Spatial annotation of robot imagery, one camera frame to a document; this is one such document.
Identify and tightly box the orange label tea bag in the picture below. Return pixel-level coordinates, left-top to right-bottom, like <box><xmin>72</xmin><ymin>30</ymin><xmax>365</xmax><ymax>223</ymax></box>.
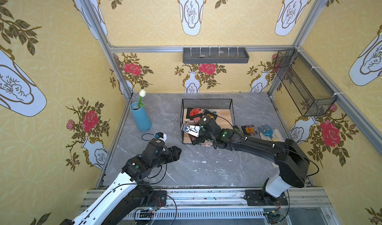
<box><xmin>241</xmin><ymin>124</ymin><xmax>258</xmax><ymax>136</ymax></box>

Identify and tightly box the green label tea bag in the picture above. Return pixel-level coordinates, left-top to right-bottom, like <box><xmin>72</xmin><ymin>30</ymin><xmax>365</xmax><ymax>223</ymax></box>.
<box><xmin>233</xmin><ymin>125</ymin><xmax>241</xmax><ymax>133</ymax></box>

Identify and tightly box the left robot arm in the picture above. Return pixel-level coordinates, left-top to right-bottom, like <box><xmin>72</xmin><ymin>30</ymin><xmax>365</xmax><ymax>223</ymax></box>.
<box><xmin>61</xmin><ymin>138</ymin><xmax>182</xmax><ymax>225</ymax></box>

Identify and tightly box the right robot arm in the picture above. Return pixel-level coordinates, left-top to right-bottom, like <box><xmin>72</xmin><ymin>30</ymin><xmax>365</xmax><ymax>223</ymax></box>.
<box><xmin>195</xmin><ymin>115</ymin><xmax>310</xmax><ymax>205</ymax></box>

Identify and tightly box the red label tea bag upper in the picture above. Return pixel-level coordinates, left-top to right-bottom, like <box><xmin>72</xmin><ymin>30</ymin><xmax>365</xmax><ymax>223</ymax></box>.
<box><xmin>186</xmin><ymin>108</ymin><xmax>204</xmax><ymax>120</ymax></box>

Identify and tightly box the blue vase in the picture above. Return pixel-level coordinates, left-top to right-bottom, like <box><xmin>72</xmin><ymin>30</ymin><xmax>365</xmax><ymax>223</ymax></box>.
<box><xmin>130</xmin><ymin>102</ymin><xmax>152</xmax><ymax>131</ymax></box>

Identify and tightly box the blue garden hand rake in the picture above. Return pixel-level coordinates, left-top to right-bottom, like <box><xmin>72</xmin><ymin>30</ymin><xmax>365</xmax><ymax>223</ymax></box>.
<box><xmin>258</xmin><ymin>125</ymin><xmax>274</xmax><ymax>140</ymax></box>

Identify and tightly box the white tulip flower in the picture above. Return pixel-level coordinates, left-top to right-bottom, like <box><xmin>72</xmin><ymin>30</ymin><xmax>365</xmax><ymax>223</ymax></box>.
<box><xmin>138</xmin><ymin>89</ymin><xmax>146</xmax><ymax>109</ymax></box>

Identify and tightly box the black wire mesh shelf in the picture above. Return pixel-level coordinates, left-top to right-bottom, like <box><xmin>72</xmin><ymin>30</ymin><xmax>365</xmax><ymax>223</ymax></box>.
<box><xmin>180</xmin><ymin>98</ymin><xmax>235</xmax><ymax>144</ymax></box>

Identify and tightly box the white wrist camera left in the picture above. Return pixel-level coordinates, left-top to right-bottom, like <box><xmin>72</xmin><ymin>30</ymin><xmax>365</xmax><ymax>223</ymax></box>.
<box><xmin>155</xmin><ymin>132</ymin><xmax>167</xmax><ymax>141</ymax></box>

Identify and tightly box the grey wall rack tray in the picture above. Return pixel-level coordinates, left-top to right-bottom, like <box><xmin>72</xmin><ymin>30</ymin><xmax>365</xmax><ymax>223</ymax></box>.
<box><xmin>182</xmin><ymin>46</ymin><xmax>250</xmax><ymax>64</ymax></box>

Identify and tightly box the black wire wall basket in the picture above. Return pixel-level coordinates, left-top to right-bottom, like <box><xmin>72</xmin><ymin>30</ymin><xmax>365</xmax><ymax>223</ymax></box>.
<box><xmin>274</xmin><ymin>49</ymin><xmax>337</xmax><ymax>117</ymax></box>

